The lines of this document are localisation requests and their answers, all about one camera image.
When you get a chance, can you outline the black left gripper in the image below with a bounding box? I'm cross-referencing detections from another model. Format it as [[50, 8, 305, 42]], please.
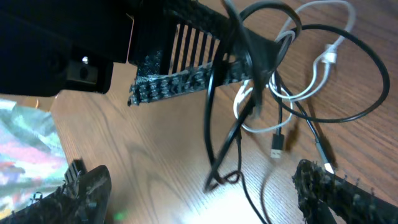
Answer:
[[1, 0, 170, 96]]

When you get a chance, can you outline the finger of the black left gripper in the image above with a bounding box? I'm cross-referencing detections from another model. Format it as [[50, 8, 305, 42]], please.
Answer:
[[136, 0, 284, 78], [127, 63, 249, 107]]

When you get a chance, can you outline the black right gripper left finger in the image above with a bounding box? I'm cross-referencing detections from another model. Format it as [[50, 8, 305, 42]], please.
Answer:
[[1, 160, 112, 224]]

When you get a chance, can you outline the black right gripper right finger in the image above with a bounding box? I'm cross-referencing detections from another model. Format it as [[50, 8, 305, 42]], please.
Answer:
[[292, 159, 397, 223]]

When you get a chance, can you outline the black USB cable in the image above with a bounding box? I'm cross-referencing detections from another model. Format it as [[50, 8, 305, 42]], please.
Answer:
[[203, 0, 391, 192]]

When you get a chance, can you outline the thin black cable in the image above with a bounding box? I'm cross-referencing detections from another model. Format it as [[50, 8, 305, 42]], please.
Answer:
[[214, 74, 335, 224]]

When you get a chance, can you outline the white USB cable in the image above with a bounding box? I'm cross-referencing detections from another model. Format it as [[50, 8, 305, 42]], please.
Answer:
[[233, 0, 357, 134]]

